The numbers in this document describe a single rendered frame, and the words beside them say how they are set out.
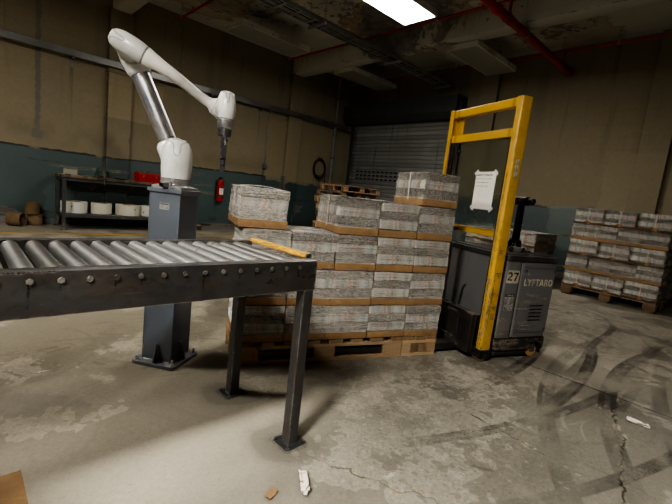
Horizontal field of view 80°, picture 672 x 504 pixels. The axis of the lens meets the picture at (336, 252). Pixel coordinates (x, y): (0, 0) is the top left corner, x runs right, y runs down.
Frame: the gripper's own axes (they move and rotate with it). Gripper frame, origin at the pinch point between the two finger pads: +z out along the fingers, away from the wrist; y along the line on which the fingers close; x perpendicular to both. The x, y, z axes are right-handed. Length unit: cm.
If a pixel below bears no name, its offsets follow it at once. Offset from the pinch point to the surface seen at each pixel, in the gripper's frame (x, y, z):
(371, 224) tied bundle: -93, -19, 26
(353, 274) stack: -84, -19, 59
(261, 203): -20.7, -18.9, 19.1
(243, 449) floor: -5, -97, 116
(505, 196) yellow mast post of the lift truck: -181, -38, -2
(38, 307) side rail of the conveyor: 58, -130, 46
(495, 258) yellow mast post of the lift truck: -182, -38, 40
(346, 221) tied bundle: -75, -19, 25
